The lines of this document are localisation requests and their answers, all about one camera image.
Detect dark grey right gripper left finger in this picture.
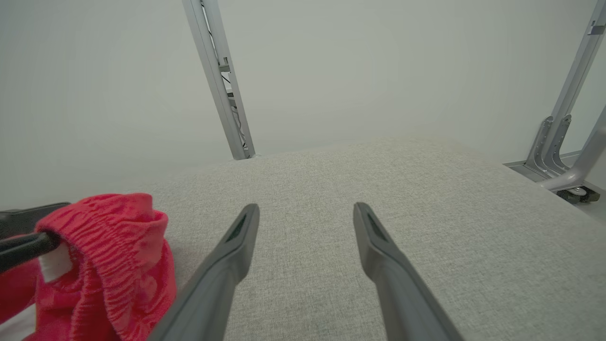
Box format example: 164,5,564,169
148,204,260,341

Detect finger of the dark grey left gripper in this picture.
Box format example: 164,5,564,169
0,232,61,274
0,203,71,240

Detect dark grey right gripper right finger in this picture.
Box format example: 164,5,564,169
353,202,464,341

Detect red shorts with white stripe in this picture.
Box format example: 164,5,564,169
0,193,177,341

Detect grey metal frame post with cable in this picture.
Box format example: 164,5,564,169
182,0,256,161

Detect grey metal post with brackets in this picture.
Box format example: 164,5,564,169
503,0,606,192

